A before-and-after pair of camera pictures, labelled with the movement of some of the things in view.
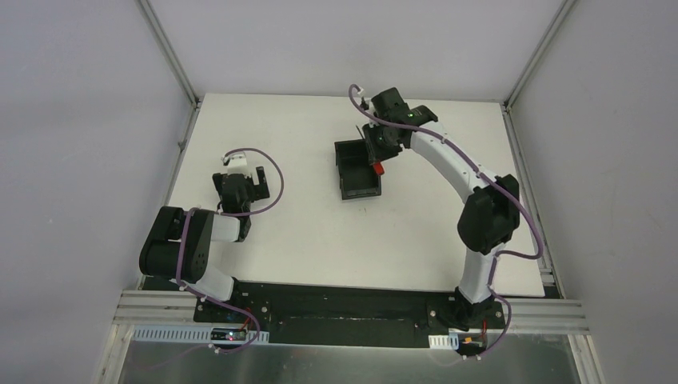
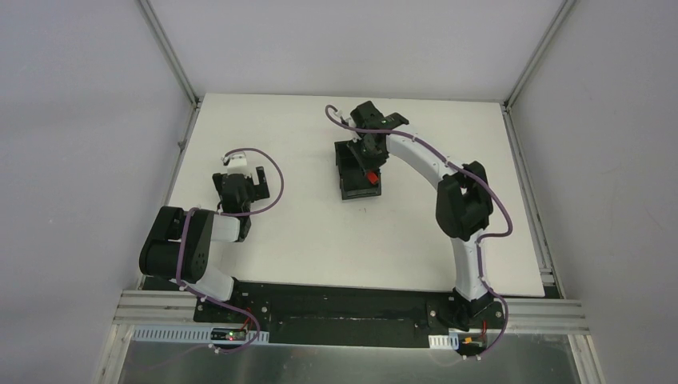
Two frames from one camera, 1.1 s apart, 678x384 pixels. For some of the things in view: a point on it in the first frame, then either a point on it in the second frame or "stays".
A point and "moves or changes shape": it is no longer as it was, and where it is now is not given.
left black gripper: [242, 183] stays
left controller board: [228, 334] stays
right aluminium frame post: [538, 53] stays
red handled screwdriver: [376, 166] moves or changes shape
